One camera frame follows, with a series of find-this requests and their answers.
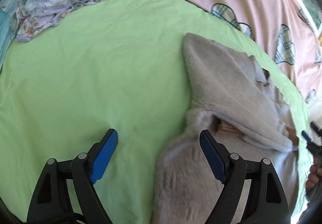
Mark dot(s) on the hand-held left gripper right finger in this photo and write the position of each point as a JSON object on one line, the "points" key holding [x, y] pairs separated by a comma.
{"points": [[213, 154]]}

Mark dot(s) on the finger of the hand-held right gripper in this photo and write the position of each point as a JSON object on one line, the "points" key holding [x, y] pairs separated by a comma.
{"points": [[315, 128], [305, 135]]}

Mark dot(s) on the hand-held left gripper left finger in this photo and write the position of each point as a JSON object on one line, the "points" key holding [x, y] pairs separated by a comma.
{"points": [[105, 156]]}

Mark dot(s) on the grey knit sweater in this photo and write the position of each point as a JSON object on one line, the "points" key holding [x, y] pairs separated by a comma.
{"points": [[226, 93]]}

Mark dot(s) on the person's right hand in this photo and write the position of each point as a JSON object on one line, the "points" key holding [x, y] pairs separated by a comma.
{"points": [[314, 173]]}

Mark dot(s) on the white cloth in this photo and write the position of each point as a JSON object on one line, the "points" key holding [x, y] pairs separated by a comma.
{"points": [[316, 109]]}

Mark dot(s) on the green bed sheet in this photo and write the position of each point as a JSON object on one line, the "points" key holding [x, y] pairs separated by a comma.
{"points": [[100, 75]]}

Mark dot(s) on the light blue floral sheet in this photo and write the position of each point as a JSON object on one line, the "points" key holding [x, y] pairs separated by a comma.
{"points": [[5, 32]]}

